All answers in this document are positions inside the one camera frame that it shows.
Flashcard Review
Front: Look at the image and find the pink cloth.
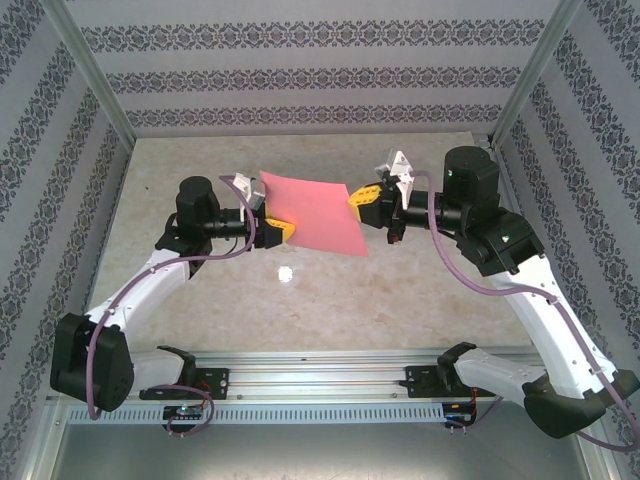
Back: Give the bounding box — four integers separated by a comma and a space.
258, 170, 370, 259

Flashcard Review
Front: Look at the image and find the grey metal base sheet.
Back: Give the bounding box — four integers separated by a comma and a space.
49, 423, 596, 480

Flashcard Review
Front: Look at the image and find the small circuit board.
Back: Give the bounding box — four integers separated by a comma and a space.
443, 403, 477, 422
163, 405, 206, 420

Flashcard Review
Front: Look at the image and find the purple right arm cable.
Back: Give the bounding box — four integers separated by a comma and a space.
412, 169, 640, 454

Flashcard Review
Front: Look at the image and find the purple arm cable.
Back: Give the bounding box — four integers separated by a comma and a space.
86, 172, 261, 441
412, 169, 640, 454

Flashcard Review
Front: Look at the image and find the aluminium frame post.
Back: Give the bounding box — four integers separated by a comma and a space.
47, 0, 137, 146
491, 0, 586, 149

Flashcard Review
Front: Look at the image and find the long aluminium mounting rail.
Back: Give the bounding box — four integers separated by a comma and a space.
192, 349, 451, 401

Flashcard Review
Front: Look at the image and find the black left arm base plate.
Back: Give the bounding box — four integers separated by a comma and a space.
138, 367, 231, 401

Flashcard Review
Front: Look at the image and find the slotted grey cable duct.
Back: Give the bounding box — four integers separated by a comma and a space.
67, 403, 446, 425

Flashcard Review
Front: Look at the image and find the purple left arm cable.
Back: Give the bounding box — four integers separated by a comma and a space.
86, 172, 261, 441

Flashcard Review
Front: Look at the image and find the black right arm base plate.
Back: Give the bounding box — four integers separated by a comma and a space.
405, 364, 481, 400

